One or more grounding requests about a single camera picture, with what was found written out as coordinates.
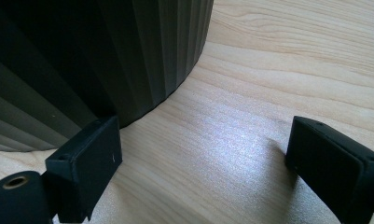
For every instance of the grey ribbed trash bin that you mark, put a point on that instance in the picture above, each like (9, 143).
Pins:
(97, 56)

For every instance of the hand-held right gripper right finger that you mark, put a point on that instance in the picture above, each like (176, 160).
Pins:
(330, 168)

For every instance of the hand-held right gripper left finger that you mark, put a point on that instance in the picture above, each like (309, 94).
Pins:
(88, 168)

